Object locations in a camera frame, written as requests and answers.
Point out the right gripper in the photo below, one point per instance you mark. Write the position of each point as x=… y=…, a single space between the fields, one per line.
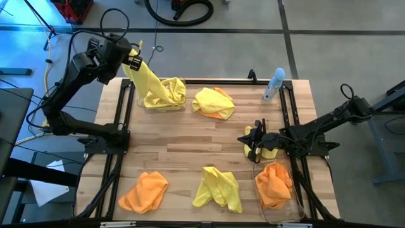
x=264 y=142

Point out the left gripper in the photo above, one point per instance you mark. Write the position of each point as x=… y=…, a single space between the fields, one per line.
x=135 y=63

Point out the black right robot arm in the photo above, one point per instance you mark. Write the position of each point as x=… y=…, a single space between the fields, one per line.
x=326 y=122

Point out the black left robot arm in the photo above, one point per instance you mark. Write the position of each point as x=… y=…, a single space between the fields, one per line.
x=76 y=73

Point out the blue spray bottle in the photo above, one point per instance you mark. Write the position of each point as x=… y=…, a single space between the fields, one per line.
x=273 y=84

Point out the clear plastic basket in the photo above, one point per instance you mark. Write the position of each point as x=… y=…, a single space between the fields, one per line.
x=286 y=217
x=183 y=106

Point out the red tool case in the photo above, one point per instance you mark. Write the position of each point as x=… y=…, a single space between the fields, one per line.
x=74 y=11

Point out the black tripod stand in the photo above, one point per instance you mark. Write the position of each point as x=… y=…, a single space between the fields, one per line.
x=40 y=16

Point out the black flat stand foot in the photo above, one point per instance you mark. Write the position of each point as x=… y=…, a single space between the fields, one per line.
x=16 y=71

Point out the black desk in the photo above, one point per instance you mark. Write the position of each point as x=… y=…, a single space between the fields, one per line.
x=12 y=120

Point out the white paper sheet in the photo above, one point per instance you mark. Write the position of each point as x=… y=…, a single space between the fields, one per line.
x=47 y=193

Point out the black frame clamp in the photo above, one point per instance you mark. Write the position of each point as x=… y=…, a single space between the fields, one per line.
x=252 y=76

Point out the black aluminium table frame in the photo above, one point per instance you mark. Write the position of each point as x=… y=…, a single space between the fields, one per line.
x=221 y=82

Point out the silver metal bracket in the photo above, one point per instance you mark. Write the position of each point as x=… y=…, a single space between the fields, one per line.
x=294 y=225
x=117 y=224

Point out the blue-grey metal table frame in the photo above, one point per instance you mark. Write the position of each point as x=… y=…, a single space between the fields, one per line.
x=376 y=139

